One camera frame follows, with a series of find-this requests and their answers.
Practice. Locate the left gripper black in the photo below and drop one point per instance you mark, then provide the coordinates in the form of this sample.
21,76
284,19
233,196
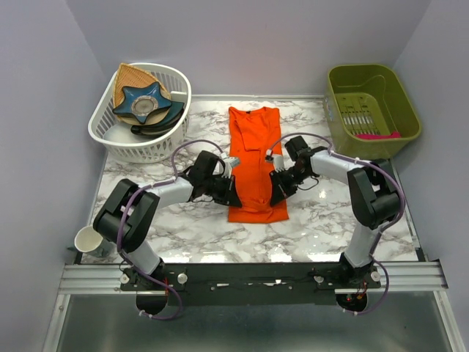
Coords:
233,199

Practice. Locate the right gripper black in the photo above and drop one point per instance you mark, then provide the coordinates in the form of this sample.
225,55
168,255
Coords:
279,191

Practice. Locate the orange t shirt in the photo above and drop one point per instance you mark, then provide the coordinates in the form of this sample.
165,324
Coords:
252,133

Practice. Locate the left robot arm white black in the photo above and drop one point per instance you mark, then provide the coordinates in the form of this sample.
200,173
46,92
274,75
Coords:
127,214

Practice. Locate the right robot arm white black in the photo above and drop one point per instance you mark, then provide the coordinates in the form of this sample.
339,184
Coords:
377,200

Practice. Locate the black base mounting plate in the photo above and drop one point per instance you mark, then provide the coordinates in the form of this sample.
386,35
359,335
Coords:
223,284

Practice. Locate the dark stacked plates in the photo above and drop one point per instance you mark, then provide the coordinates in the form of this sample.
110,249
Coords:
162,127

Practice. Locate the green plastic bin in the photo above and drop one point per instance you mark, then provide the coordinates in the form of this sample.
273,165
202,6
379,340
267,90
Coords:
368,98

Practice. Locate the blue star shaped dish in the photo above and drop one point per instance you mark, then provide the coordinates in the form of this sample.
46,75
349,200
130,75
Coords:
144,106

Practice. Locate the pink cloth in bin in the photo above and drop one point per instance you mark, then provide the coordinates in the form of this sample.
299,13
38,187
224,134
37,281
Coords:
370,136

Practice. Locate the white plastic basket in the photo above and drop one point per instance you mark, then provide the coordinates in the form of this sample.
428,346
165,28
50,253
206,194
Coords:
114,133

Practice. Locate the white paper cup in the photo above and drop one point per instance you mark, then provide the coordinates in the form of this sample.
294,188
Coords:
90,242

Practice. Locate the woven bamboo leaf tray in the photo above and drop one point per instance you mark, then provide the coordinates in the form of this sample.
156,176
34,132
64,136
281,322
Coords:
131,76

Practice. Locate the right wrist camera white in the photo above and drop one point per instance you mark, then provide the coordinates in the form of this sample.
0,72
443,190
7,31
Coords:
277,160

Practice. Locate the aluminium rail frame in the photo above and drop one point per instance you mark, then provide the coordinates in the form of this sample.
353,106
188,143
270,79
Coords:
104,280

